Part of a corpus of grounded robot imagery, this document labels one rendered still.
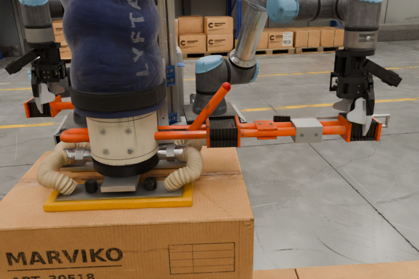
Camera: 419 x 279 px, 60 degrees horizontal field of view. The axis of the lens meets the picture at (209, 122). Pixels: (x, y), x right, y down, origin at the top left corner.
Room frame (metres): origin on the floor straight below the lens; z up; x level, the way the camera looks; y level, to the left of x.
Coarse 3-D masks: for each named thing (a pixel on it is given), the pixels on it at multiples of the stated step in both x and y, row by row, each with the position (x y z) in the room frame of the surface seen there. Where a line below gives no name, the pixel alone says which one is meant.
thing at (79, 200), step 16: (80, 192) 0.75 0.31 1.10; (96, 192) 0.74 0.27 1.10; (112, 192) 0.74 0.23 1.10; (128, 192) 0.74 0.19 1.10; (144, 192) 0.74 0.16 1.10; (160, 192) 0.74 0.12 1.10; (176, 192) 0.74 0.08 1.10; (192, 192) 0.75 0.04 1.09; (48, 208) 0.70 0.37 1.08; (64, 208) 0.70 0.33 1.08; (80, 208) 0.70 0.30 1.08; (96, 208) 0.71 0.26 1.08; (112, 208) 0.71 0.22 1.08; (128, 208) 0.71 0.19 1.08; (144, 208) 0.71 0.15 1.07
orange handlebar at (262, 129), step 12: (60, 108) 1.09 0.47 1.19; (72, 108) 1.10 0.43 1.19; (264, 120) 0.89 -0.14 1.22; (336, 120) 0.89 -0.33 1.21; (72, 132) 0.86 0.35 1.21; (84, 132) 0.86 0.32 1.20; (156, 132) 0.83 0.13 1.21; (168, 132) 0.83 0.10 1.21; (180, 132) 0.83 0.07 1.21; (192, 132) 0.83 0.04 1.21; (204, 132) 0.83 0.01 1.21; (252, 132) 0.84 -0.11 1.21; (264, 132) 0.84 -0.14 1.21; (276, 132) 0.84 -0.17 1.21; (288, 132) 0.84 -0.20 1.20; (324, 132) 0.84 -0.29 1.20; (336, 132) 0.84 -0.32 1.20
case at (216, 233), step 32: (224, 160) 0.95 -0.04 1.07; (32, 192) 0.79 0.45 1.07; (224, 192) 0.77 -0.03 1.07; (0, 224) 0.66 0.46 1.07; (32, 224) 0.66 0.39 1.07; (64, 224) 0.66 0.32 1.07; (96, 224) 0.66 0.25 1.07; (128, 224) 0.66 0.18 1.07; (160, 224) 0.66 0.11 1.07; (192, 224) 0.66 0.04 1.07; (224, 224) 0.66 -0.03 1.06; (0, 256) 0.64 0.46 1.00; (32, 256) 0.65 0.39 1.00; (64, 256) 0.65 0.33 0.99; (96, 256) 0.65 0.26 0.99; (128, 256) 0.65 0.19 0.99; (160, 256) 0.66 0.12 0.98; (192, 256) 0.66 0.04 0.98; (224, 256) 0.66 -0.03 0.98
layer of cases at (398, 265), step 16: (256, 272) 1.07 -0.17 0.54; (272, 272) 1.07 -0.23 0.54; (288, 272) 1.07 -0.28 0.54; (304, 272) 1.06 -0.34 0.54; (320, 272) 1.06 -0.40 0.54; (336, 272) 1.06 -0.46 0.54; (352, 272) 1.06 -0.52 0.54; (368, 272) 1.06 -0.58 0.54; (384, 272) 1.06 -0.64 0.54; (400, 272) 1.06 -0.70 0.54; (416, 272) 1.05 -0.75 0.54
